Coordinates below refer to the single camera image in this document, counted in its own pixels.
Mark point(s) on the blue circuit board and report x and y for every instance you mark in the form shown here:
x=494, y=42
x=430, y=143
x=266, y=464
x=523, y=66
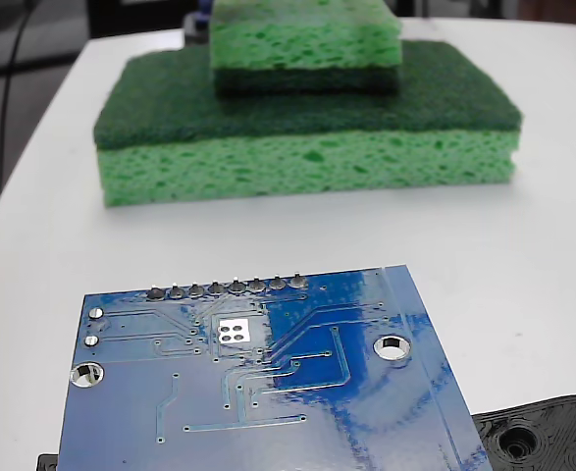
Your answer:
x=219, y=432

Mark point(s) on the large green scouring sponge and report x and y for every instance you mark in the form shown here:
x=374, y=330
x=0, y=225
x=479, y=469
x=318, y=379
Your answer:
x=292, y=162

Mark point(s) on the small green scouring sponge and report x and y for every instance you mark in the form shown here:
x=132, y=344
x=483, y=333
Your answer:
x=307, y=44

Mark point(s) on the blue and white object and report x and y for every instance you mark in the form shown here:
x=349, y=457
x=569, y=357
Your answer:
x=196, y=24

